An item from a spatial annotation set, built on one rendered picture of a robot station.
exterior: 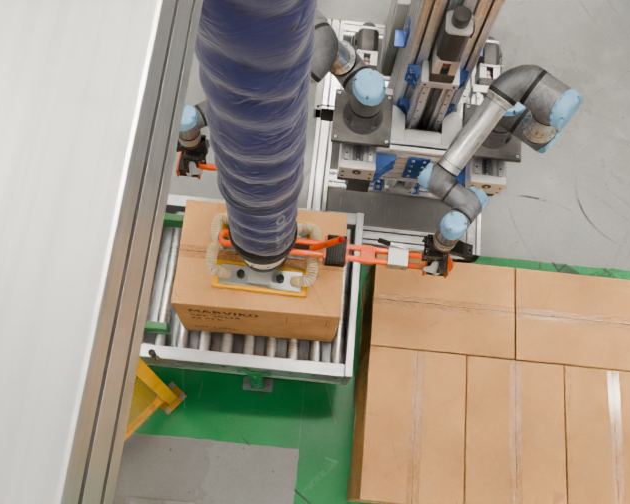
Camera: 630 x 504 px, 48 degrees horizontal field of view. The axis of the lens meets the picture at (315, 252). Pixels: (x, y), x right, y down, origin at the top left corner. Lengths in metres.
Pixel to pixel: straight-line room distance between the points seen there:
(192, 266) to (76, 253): 2.22
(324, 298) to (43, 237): 2.19
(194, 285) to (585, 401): 1.63
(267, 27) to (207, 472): 2.48
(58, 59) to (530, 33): 4.15
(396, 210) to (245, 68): 2.23
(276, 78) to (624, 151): 3.10
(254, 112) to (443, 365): 1.75
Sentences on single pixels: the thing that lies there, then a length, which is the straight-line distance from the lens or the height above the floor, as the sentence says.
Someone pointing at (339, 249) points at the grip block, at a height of 1.10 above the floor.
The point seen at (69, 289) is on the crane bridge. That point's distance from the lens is 0.34.
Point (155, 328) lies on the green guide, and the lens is 2.85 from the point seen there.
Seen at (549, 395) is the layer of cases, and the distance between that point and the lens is 3.05.
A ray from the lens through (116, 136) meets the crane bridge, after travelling 0.37.
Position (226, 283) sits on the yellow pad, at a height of 0.97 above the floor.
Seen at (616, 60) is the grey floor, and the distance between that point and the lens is 4.56.
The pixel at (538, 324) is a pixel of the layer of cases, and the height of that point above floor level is 0.54.
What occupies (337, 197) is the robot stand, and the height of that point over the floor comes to 0.21.
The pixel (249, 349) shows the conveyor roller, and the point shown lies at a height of 0.55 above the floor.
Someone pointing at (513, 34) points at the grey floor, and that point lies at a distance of 4.43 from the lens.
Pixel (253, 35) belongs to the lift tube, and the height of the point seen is 2.37.
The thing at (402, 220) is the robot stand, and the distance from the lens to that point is 3.46.
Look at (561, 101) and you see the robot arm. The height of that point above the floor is 1.65.
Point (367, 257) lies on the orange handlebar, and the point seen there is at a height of 1.09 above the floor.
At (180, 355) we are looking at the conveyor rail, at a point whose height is 0.59.
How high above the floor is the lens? 3.37
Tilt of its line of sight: 70 degrees down
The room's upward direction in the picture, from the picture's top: 8 degrees clockwise
